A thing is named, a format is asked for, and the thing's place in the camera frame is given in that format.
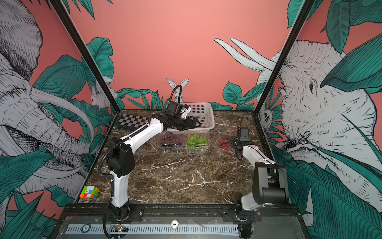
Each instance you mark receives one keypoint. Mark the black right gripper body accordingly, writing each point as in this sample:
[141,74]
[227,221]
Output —
[235,142]

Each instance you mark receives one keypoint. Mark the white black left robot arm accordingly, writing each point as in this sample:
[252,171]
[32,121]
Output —
[119,161]

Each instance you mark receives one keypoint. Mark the white perforated plastic basket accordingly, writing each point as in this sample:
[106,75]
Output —
[204,113]

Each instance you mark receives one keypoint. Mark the black right frame post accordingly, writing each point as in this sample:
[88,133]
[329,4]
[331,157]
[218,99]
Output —
[295,30]

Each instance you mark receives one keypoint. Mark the white slotted cable duct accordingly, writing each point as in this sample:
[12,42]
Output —
[96,229]

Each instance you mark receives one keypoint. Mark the black left frame post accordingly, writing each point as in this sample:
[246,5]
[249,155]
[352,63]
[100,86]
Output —
[66,20]

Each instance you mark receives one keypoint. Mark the green grape bunch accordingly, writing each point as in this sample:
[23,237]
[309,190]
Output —
[197,140]

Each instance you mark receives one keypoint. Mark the clear plastic clamshell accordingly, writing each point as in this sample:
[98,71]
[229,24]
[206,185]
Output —
[200,147]
[227,137]

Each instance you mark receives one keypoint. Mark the purple grape bunch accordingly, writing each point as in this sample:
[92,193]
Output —
[169,139]

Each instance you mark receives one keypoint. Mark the colourful rubik cube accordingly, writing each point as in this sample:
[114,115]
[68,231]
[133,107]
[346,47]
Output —
[89,192]

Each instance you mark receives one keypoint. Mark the clear plastic clamshell container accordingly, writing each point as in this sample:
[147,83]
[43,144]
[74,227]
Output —
[170,147]

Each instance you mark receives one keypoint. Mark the black frame post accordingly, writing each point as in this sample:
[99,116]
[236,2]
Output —
[295,30]
[66,20]

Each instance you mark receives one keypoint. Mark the black front mounting rail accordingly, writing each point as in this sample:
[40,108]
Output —
[139,211]

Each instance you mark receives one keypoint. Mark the red grape bunch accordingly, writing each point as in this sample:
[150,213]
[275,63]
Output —
[223,144]

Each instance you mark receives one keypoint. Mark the black white chessboard box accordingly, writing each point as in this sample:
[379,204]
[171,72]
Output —
[131,122]

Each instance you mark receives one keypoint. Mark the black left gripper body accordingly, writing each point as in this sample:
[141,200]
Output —
[182,124]

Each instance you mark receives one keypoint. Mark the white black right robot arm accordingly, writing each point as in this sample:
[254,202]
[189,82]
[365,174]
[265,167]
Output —
[270,185]

